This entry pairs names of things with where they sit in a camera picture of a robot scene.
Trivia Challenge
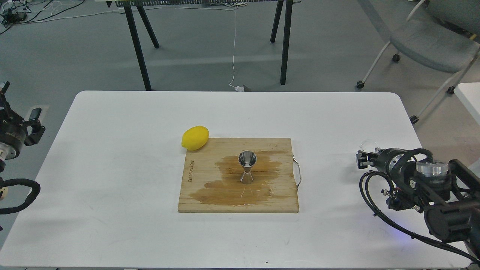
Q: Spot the yellow lemon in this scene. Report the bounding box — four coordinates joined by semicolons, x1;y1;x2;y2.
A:
181;125;209;151

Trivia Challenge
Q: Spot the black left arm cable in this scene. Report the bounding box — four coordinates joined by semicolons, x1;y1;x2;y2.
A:
0;178;41;215

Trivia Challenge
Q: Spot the steel jigger measuring cup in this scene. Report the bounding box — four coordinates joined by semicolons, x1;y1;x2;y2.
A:
238;150;257;185

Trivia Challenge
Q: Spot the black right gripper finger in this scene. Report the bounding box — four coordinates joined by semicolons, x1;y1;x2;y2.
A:
355;150;377;168

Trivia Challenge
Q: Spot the white hanging cable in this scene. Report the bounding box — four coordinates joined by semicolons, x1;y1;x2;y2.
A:
229;7;244;92

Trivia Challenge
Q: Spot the floor cables and adapter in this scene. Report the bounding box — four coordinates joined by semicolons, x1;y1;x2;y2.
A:
0;0;124;36

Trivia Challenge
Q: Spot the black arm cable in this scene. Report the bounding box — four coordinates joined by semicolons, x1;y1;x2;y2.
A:
0;178;41;215
359;171;480;265

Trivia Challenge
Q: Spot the grey office chair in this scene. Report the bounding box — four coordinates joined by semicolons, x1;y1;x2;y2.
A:
367;0;480;124

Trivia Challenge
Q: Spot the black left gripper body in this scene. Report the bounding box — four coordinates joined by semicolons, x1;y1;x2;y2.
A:
0;116;26;161

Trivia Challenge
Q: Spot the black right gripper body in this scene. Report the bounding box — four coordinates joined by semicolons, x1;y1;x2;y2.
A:
371;148;408;179

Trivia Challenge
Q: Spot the black-legged background table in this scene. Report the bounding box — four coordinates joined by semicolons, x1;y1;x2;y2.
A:
105;0;301;92

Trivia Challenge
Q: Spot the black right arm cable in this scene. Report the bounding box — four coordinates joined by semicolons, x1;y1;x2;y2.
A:
359;171;480;265

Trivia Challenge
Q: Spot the clear glass cup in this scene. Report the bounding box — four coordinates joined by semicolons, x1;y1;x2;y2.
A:
360;139;381;153

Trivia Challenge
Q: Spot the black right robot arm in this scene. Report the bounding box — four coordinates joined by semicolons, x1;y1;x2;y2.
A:
355;148;479;264

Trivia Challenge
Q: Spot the wooden cutting board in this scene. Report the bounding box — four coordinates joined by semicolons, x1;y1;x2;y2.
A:
178;137;299;213

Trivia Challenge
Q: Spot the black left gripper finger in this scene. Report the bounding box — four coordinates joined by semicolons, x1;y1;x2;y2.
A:
24;108;46;146
0;81;14;121

